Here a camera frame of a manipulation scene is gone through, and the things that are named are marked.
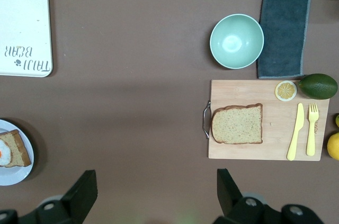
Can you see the plain brown bread slice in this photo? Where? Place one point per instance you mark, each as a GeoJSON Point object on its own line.
{"type": "Point", "coordinates": [238, 124]}

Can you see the cream tray with bear print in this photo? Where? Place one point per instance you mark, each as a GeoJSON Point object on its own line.
{"type": "Point", "coordinates": [23, 22]}

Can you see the wooden cutting board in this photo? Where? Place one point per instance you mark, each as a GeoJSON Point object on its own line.
{"type": "Point", "coordinates": [275, 134]}

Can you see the yellow plastic fork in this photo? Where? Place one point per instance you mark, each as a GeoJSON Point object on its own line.
{"type": "Point", "coordinates": [311, 139]}

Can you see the yellow lemon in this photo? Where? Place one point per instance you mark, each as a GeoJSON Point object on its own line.
{"type": "Point", "coordinates": [337, 120]}
{"type": "Point", "coordinates": [334, 146]}

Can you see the lemon slice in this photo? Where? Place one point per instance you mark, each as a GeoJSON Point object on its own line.
{"type": "Point", "coordinates": [286, 90]}

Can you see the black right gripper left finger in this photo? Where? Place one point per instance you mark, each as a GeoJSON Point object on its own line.
{"type": "Point", "coordinates": [79, 195]}

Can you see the pale green bowl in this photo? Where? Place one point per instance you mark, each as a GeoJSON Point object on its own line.
{"type": "Point", "coordinates": [235, 41]}

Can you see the dark grey cloth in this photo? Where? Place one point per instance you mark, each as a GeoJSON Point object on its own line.
{"type": "Point", "coordinates": [284, 30]}

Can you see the white round plate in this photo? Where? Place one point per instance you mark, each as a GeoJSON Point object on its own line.
{"type": "Point", "coordinates": [18, 176]}

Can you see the yellow plastic knife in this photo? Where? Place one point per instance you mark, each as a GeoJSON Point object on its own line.
{"type": "Point", "coordinates": [296, 134]}

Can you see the green avocado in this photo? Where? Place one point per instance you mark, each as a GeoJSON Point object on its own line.
{"type": "Point", "coordinates": [317, 86]}

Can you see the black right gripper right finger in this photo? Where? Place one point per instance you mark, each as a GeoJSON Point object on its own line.
{"type": "Point", "coordinates": [230, 200]}

